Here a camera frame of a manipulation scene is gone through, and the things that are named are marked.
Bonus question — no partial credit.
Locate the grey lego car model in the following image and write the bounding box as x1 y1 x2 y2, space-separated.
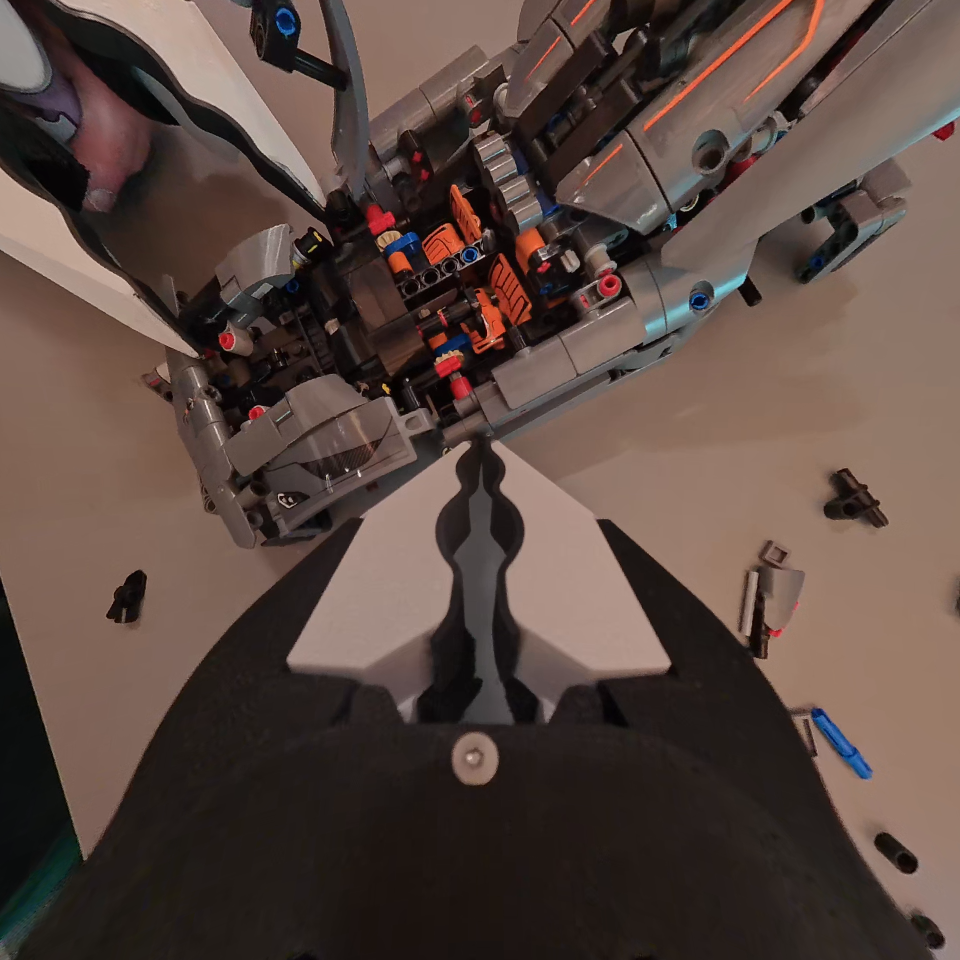
142 0 960 552

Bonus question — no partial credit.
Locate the blue lego pin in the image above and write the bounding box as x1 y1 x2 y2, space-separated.
811 707 873 780

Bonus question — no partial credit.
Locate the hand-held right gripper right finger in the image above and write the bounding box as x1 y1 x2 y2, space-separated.
489 439 674 719

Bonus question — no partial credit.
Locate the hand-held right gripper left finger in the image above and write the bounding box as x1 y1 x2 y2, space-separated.
285 439 483 723

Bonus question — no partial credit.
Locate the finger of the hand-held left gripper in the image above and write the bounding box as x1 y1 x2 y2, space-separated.
52 0 329 220
0 168 202 360

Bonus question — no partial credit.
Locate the small grey lego panel assembly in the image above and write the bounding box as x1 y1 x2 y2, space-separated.
738 564 807 661

